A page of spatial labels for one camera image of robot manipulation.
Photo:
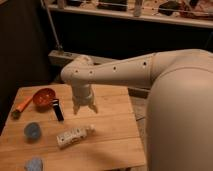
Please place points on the blue cloth piece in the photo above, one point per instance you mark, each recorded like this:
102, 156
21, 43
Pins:
35, 164

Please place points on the blue round cup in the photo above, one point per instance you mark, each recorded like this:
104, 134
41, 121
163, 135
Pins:
32, 131

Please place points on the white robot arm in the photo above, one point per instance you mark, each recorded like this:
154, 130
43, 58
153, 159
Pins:
179, 106

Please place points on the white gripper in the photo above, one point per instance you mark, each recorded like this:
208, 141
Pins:
82, 95

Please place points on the black marker pen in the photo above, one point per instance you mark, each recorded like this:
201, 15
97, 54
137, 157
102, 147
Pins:
57, 109

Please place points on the metal pole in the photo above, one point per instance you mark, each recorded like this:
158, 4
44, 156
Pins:
59, 47

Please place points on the wooden board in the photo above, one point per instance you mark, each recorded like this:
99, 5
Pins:
88, 140

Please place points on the white background shelf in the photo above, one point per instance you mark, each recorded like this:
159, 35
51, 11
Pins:
142, 17

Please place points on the orange measuring spoon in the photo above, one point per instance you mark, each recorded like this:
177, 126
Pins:
42, 98

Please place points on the white eraser block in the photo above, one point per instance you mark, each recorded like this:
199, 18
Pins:
74, 135

